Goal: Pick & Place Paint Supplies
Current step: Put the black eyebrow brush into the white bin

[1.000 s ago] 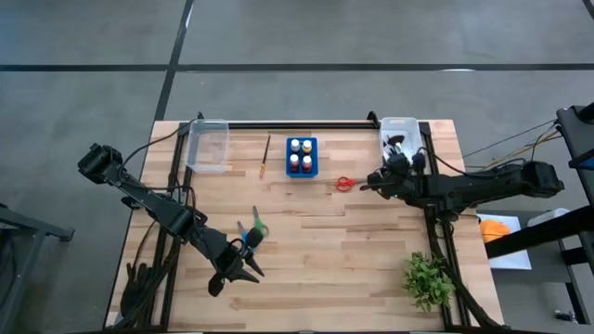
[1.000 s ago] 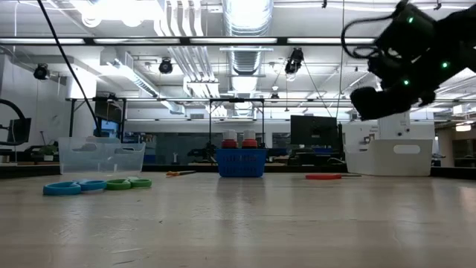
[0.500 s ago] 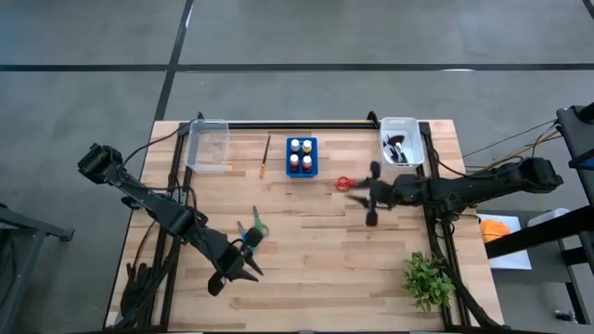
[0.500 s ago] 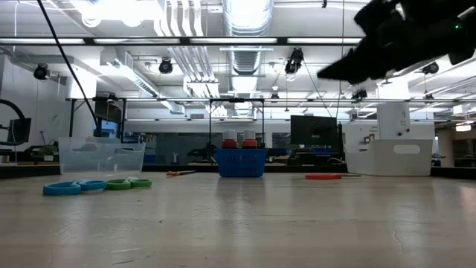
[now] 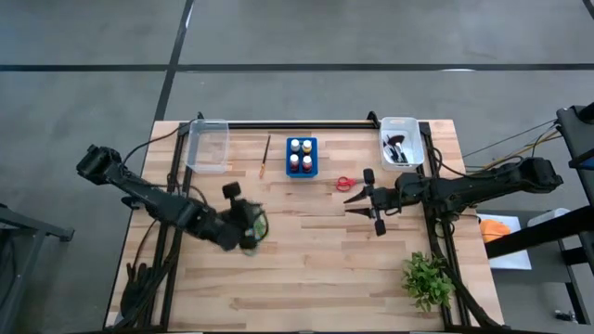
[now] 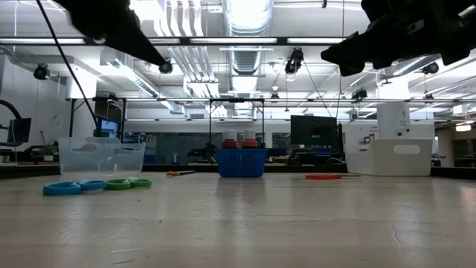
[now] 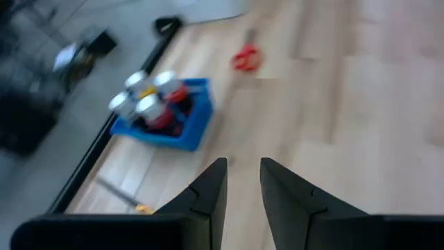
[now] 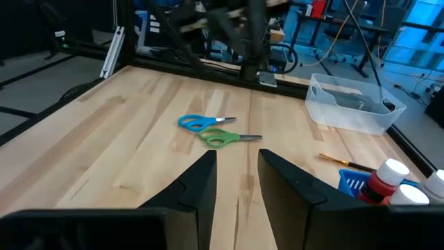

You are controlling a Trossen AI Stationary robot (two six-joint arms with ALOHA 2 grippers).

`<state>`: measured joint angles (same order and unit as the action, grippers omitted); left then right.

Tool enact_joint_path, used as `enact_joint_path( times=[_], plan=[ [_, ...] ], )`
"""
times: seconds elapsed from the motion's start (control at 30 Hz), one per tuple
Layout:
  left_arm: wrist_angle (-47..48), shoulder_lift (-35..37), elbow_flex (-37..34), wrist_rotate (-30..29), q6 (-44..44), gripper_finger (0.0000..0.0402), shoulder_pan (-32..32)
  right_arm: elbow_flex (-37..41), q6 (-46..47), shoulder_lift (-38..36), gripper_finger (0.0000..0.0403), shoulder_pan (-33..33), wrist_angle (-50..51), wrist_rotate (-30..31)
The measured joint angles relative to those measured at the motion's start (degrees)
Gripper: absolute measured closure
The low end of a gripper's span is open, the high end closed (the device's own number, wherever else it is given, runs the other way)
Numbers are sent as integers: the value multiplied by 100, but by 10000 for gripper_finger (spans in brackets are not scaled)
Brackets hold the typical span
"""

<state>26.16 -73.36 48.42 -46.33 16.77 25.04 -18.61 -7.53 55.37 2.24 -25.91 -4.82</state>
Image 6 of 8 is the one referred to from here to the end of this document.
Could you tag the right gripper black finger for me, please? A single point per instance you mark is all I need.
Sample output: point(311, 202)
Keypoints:
point(349, 56)

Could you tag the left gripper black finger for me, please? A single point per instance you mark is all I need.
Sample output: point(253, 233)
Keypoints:
point(141, 46)

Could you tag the small black monitor on arm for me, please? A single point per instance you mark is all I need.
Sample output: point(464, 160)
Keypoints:
point(24, 130)

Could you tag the white column with sensors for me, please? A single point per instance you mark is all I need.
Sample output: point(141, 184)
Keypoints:
point(393, 123)

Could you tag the black computer monitor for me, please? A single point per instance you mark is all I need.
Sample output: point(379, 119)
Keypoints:
point(314, 131)

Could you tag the glowing ceiling light panel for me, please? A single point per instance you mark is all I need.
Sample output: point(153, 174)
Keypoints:
point(463, 127)

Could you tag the white plastic bin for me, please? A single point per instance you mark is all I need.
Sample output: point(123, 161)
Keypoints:
point(390, 160)

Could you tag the clear plastic bin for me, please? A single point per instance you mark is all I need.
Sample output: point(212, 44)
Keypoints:
point(100, 156)

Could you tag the red scissors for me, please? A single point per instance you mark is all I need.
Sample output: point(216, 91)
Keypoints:
point(323, 176)

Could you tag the orange and black paintbrush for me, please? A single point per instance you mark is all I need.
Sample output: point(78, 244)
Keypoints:
point(180, 173)

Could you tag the green scissors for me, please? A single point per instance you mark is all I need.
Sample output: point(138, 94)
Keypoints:
point(141, 183)

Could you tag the small potted plant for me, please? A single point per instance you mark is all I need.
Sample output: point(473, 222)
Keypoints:
point(48, 150)

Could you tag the blue plastic basket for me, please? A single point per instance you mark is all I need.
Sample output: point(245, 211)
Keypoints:
point(241, 164)

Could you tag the blue scissors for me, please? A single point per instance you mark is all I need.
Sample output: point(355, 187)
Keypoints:
point(61, 189)

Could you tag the black ceiling camera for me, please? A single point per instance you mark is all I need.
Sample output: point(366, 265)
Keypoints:
point(294, 61)
point(165, 67)
point(431, 68)
point(359, 94)
point(274, 97)
point(41, 71)

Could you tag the black workstation frame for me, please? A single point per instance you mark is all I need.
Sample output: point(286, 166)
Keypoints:
point(210, 119)

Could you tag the silver ventilation duct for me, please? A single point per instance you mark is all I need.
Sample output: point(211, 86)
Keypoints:
point(247, 15)

